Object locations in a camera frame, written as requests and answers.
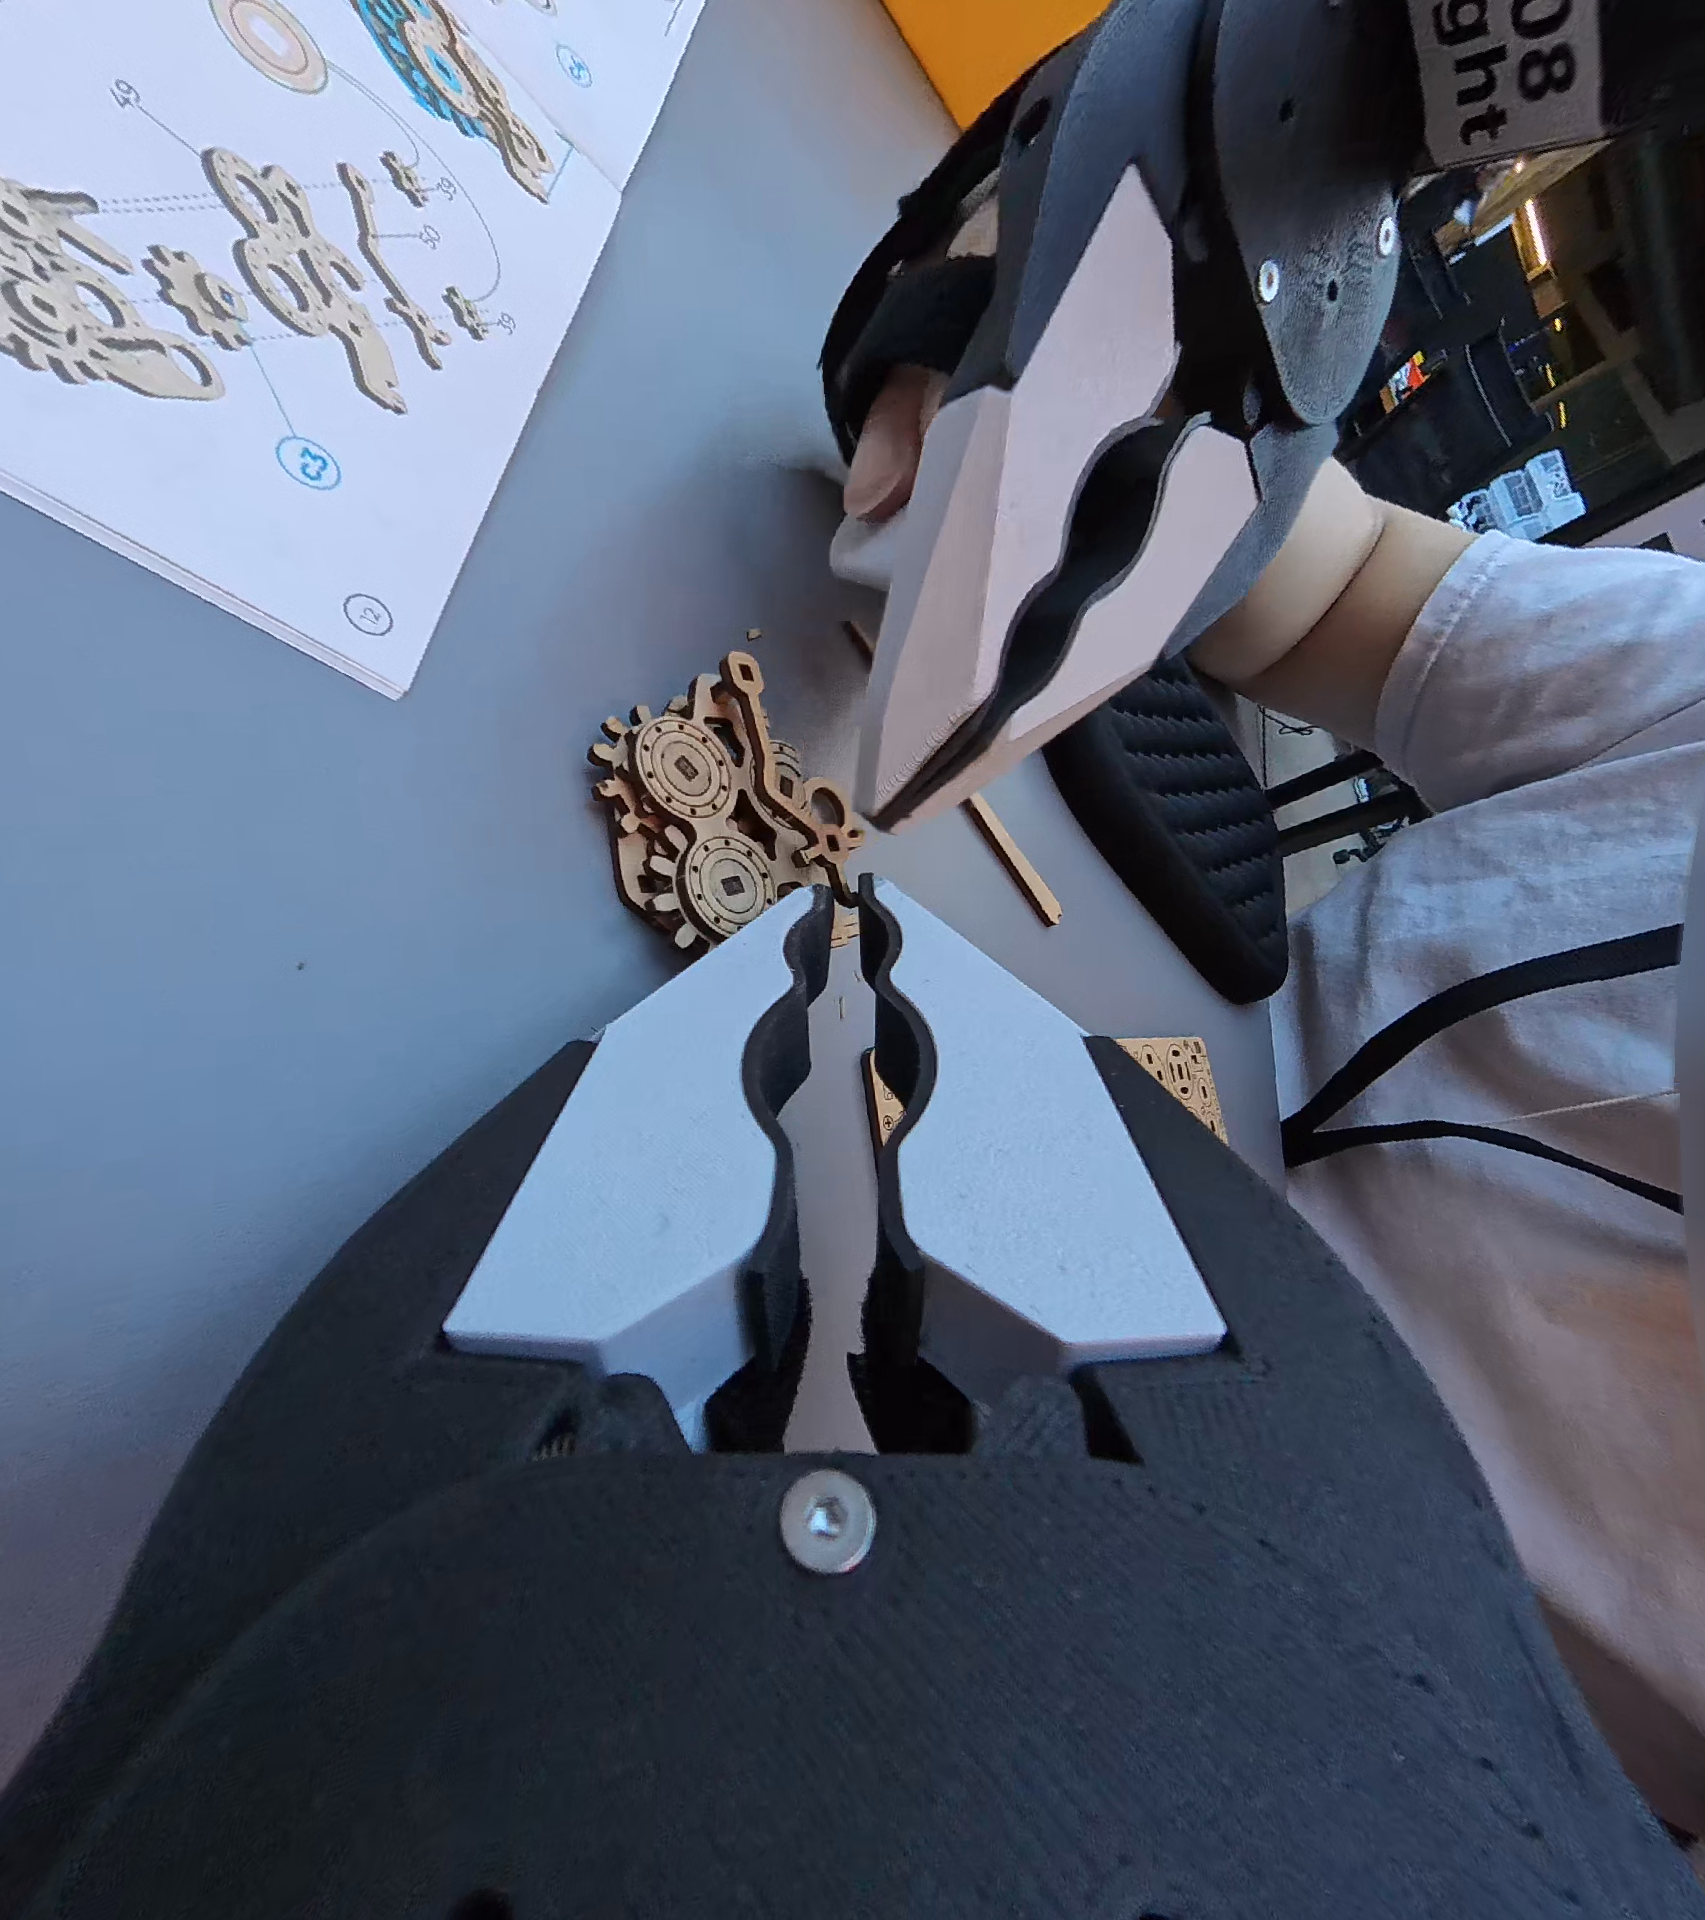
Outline person's right hand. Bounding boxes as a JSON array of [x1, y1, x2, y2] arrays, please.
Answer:
[[840, 361, 955, 528]]

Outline thin wooden stick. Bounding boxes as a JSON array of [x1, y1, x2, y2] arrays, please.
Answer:
[[840, 612, 1064, 927]]

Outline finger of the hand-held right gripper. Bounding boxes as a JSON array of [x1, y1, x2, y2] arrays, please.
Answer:
[[856, 158, 1187, 829], [879, 416, 1262, 829]]

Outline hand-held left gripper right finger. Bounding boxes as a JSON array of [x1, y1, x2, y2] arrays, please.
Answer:
[[860, 873, 1232, 1453]]

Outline laser-cut wooden parts sheet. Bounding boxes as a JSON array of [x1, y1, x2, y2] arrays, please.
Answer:
[[864, 1033, 1228, 1154]]

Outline person's right forearm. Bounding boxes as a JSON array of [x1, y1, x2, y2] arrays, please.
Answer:
[[1189, 450, 1705, 842]]

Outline yellow plastic bin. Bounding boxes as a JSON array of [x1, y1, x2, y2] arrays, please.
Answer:
[[879, 0, 1121, 131]]

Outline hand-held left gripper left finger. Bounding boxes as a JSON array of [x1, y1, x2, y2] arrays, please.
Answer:
[[444, 883, 815, 1453]]

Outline black strap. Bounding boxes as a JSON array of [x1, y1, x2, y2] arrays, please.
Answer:
[[1279, 921, 1686, 1218]]

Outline grey desk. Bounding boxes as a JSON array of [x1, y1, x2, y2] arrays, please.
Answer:
[[0, 0, 1288, 1920]]

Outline instruction booklet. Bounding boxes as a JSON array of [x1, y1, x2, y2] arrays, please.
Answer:
[[0, 0, 711, 699]]

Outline wooden gear assembly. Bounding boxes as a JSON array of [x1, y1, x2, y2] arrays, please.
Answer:
[[588, 652, 869, 953]]

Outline black chair armrest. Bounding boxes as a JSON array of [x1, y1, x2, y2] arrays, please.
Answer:
[[1044, 656, 1292, 1008]]

